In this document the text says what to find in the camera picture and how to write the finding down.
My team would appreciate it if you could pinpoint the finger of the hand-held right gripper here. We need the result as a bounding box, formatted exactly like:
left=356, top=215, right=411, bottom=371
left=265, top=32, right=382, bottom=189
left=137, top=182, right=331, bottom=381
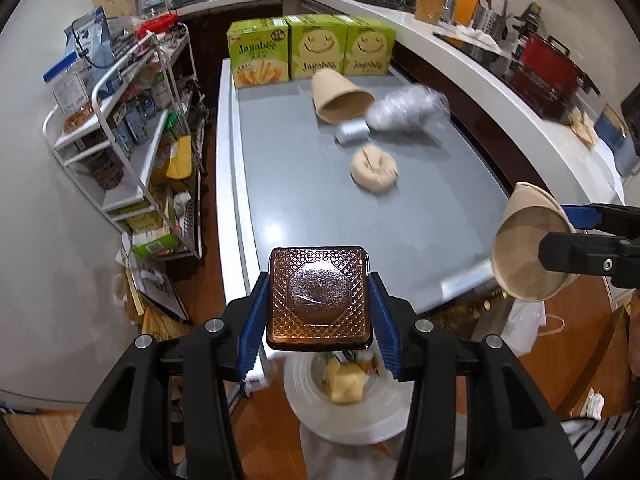
left=538, top=231, right=640, bottom=289
left=560, top=202, right=640, bottom=237

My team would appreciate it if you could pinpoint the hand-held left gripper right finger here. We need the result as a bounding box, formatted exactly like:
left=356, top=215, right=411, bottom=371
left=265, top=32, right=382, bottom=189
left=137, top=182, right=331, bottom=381
left=367, top=270, right=583, bottom=480

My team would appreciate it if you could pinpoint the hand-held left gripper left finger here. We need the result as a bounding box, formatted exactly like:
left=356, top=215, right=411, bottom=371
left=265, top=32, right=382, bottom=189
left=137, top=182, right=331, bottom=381
left=52, top=271, right=273, bottom=480

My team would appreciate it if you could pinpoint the brown paper cup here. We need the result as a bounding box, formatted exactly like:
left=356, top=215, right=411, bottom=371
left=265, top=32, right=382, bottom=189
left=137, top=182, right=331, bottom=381
left=491, top=182, right=576, bottom=302
left=311, top=69, right=374, bottom=125

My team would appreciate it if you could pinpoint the brown patterned plastic tray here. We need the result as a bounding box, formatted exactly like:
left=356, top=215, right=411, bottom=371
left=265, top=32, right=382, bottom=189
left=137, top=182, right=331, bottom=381
left=266, top=246, right=375, bottom=352

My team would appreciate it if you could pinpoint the white plate with food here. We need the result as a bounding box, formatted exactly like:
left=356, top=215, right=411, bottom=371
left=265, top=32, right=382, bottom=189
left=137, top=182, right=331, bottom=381
left=282, top=352, right=416, bottom=446

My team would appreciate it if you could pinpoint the blue flat item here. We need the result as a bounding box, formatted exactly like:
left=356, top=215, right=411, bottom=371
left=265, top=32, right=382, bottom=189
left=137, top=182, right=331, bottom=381
left=595, top=105, right=639, bottom=177

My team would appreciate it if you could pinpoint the crumpled beige paper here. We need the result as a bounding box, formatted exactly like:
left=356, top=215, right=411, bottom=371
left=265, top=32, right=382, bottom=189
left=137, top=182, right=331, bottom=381
left=569, top=110, right=599, bottom=144

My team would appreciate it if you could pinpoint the white plastic bag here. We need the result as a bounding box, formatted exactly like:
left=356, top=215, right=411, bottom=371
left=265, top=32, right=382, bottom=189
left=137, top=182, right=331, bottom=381
left=502, top=300, right=567, bottom=357

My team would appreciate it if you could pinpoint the green white carton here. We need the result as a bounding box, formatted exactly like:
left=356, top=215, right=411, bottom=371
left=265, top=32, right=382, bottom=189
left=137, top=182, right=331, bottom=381
left=132, top=225, right=184, bottom=260

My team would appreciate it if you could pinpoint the red cooking pot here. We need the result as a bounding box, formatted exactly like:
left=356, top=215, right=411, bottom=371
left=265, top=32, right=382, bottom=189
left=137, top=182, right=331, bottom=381
left=517, top=32, right=601, bottom=111

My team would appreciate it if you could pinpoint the black induction cooktop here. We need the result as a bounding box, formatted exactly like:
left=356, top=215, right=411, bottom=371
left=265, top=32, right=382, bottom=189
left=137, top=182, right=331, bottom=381
left=432, top=30, right=581, bottom=121

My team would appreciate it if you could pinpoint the yellow packet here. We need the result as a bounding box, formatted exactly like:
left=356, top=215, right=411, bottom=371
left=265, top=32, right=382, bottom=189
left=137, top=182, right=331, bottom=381
left=165, top=136, right=194, bottom=180

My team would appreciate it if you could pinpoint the striped clothing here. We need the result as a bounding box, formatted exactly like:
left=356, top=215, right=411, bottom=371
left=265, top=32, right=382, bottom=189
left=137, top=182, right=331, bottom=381
left=560, top=409, right=640, bottom=480

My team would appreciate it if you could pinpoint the small grey cup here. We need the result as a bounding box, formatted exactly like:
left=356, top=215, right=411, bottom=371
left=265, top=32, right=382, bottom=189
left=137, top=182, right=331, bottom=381
left=336, top=120, right=372, bottom=146

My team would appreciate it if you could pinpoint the clear crumpled plastic bag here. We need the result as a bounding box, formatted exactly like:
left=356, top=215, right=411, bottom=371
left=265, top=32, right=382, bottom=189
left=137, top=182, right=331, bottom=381
left=365, top=85, right=450, bottom=134

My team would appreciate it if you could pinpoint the dark wicker basket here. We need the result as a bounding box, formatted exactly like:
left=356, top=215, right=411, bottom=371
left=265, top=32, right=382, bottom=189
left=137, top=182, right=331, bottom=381
left=82, top=150, right=126, bottom=191

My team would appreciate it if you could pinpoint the white crumpled cloth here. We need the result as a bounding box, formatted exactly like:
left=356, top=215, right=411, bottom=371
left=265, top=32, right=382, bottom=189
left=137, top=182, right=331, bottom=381
left=450, top=25, right=502, bottom=44

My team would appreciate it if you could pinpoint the perforated steel utensil holder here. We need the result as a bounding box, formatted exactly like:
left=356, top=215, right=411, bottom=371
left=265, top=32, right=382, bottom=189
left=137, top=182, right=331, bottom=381
left=472, top=5, right=507, bottom=44

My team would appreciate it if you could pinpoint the orange cutting board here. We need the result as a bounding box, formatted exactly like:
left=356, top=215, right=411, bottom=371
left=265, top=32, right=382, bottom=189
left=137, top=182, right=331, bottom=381
left=440, top=0, right=484, bottom=26

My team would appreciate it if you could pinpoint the brown cork box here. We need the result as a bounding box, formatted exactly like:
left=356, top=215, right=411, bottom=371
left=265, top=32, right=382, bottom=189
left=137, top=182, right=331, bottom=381
left=415, top=0, right=447, bottom=22

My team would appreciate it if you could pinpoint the green snack box fries picture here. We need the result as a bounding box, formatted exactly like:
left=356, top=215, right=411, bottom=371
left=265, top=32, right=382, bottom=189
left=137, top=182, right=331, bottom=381
left=227, top=17, right=292, bottom=90

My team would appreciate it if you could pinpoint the green snack box smiling face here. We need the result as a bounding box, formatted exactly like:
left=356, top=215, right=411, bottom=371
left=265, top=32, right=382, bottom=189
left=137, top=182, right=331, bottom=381
left=344, top=16, right=397, bottom=77
left=286, top=14, right=352, bottom=80

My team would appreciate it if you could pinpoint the clear jar blue lid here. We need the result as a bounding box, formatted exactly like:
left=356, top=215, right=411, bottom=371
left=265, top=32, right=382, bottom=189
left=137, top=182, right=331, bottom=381
left=44, top=55, right=97, bottom=134

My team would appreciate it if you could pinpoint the red plastic item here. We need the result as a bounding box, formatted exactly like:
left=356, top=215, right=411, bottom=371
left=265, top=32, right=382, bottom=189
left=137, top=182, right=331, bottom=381
left=139, top=14, right=179, bottom=36

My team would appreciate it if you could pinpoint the blue white zip bag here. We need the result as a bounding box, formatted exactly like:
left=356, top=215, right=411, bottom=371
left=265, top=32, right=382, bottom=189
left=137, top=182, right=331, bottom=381
left=65, top=7, right=122, bottom=69

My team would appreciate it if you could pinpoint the white wire storage rack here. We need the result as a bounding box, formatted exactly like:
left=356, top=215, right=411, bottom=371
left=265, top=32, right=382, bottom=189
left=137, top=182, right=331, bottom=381
left=43, top=21, right=207, bottom=262

